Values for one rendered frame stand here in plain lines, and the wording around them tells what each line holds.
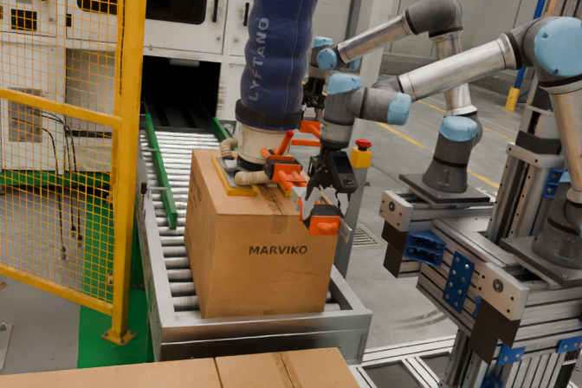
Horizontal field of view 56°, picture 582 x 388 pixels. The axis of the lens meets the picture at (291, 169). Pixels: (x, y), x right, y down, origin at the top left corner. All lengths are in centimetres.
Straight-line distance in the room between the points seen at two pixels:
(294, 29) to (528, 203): 88
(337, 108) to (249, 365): 83
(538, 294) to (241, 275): 84
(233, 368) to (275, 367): 13
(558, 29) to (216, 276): 114
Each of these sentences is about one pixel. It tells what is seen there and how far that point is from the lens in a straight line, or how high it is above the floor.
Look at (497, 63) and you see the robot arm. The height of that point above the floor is 151.
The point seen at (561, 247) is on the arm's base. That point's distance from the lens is 157.
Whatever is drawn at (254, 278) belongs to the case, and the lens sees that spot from 176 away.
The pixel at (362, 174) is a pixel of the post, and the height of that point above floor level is 90.
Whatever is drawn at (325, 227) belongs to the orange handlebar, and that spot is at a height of 108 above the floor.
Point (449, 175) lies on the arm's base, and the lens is 188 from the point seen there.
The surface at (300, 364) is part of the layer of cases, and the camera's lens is 175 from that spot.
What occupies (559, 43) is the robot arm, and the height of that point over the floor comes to 158.
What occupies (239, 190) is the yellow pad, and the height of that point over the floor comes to 97.
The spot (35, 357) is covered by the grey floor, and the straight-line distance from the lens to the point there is 263.
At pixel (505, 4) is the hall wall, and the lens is 1318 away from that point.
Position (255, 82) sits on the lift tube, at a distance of 177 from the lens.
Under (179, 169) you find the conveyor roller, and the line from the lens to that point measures 310.
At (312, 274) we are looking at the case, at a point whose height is 74.
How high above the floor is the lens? 162
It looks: 19 degrees down
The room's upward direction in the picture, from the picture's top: 9 degrees clockwise
